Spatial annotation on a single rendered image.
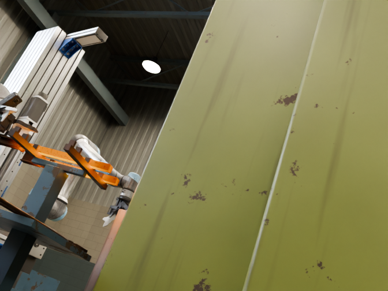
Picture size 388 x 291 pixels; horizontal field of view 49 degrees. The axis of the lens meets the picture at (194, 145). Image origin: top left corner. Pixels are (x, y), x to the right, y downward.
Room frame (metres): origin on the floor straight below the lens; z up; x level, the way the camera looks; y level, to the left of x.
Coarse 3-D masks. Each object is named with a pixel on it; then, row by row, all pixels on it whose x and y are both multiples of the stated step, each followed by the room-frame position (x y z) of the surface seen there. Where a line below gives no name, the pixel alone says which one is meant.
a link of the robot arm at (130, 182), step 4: (132, 172) 2.31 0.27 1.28; (128, 176) 2.32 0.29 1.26; (132, 176) 2.31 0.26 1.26; (136, 176) 2.31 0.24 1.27; (124, 180) 2.33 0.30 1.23; (128, 180) 2.31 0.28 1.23; (132, 180) 2.30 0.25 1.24; (136, 180) 2.31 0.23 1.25; (124, 184) 2.33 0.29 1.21; (128, 184) 2.31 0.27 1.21; (132, 184) 2.31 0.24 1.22; (136, 184) 2.32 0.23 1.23; (124, 188) 2.31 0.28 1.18; (128, 188) 2.31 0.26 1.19; (132, 188) 2.31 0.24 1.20
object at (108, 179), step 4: (24, 156) 1.60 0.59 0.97; (28, 156) 1.59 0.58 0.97; (44, 156) 1.56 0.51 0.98; (20, 160) 1.59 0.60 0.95; (24, 160) 1.59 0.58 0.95; (28, 160) 1.59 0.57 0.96; (48, 160) 1.55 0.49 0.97; (32, 164) 1.59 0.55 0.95; (64, 164) 1.53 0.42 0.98; (68, 164) 1.52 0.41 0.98; (80, 168) 1.51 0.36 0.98; (96, 172) 1.49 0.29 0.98; (88, 176) 1.50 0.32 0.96; (104, 176) 1.47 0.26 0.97; (108, 176) 1.47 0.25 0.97; (112, 176) 1.46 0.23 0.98; (104, 180) 1.48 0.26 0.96; (108, 180) 1.47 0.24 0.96; (112, 180) 1.46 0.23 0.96; (116, 180) 1.46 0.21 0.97; (112, 184) 1.49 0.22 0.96; (116, 184) 1.48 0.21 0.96
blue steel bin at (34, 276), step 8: (32, 272) 6.62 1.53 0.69; (24, 280) 6.57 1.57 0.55; (32, 280) 6.67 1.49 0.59; (40, 280) 6.77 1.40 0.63; (48, 280) 6.88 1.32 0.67; (56, 280) 6.98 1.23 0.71; (16, 288) 6.52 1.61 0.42; (24, 288) 6.62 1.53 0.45; (32, 288) 6.72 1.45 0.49; (40, 288) 6.82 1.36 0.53; (48, 288) 6.93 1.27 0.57; (56, 288) 7.04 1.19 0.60
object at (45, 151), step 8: (0, 136) 1.49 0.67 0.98; (8, 136) 1.48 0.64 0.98; (0, 144) 1.51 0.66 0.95; (8, 144) 1.47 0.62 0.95; (16, 144) 1.45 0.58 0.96; (32, 144) 1.44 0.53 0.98; (40, 152) 1.43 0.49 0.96; (48, 152) 1.42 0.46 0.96; (56, 152) 1.41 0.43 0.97; (64, 152) 1.40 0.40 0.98; (64, 160) 1.41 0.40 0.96; (72, 160) 1.38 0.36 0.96; (96, 168) 1.37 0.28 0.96; (104, 168) 1.34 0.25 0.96; (112, 168) 1.36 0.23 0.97
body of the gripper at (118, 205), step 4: (120, 196) 2.32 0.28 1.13; (120, 200) 2.34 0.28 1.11; (124, 200) 2.33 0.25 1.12; (128, 200) 2.32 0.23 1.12; (116, 204) 2.35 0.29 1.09; (120, 204) 2.33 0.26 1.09; (112, 208) 2.34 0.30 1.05; (116, 208) 2.31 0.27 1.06; (120, 208) 2.30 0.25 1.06; (124, 208) 2.32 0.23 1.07; (108, 212) 2.35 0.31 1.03
